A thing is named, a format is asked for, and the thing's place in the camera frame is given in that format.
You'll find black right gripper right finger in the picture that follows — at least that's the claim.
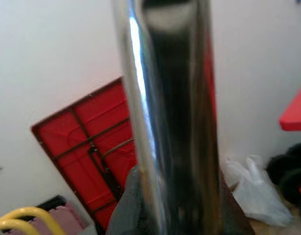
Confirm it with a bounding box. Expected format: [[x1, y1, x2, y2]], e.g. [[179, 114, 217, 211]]
[[219, 170, 255, 235]]

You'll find red folded table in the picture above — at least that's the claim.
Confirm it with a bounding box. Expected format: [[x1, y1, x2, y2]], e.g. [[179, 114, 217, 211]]
[[30, 76, 139, 232]]

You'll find white plastic shopping bag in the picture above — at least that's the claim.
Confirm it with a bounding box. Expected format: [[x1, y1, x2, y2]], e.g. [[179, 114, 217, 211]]
[[225, 154, 295, 227]]

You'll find pink foam mat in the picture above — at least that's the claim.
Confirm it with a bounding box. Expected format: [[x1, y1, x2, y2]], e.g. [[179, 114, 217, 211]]
[[0, 203, 86, 235]]

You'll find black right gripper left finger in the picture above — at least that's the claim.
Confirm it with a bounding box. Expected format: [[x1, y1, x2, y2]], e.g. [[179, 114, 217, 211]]
[[107, 166, 163, 235]]

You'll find black dumbbell with red mark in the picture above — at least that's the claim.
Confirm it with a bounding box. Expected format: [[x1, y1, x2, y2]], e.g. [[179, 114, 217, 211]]
[[279, 168, 301, 209], [265, 143, 301, 187]]

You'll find yellow metal frame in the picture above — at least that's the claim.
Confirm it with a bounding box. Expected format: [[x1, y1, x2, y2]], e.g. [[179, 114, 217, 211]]
[[0, 207, 68, 235]]

